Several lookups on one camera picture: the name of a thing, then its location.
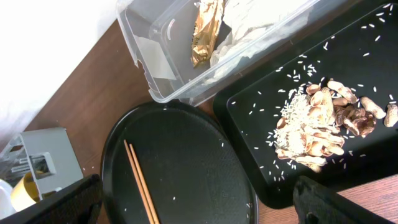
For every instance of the gold foil wrapper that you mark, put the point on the gold foil wrapper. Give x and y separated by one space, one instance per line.
206 30

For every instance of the round black tray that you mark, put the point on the round black tray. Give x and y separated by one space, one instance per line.
190 168

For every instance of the yellow plastic bowl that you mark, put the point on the yellow plastic bowl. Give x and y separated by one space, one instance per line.
25 193

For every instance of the light blue plastic cup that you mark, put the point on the light blue plastic cup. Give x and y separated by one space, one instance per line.
6 208

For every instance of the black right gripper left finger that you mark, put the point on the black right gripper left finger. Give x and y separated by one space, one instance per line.
78 203

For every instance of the crumpled white tissue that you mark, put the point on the crumpled white tissue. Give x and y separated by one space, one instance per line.
243 17

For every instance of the food scraps pile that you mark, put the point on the food scraps pile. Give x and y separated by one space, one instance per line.
315 121

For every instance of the clear plastic waste bin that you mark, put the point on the clear plastic waste bin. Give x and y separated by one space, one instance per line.
159 33

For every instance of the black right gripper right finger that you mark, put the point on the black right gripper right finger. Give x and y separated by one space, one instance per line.
315 203

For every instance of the black rectangular tray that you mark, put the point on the black rectangular tray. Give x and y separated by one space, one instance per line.
358 49

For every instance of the grey plastic dishwasher rack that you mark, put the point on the grey plastic dishwasher rack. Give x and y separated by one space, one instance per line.
47 154

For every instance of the wooden chopstick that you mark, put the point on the wooden chopstick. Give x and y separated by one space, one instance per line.
139 185
144 185

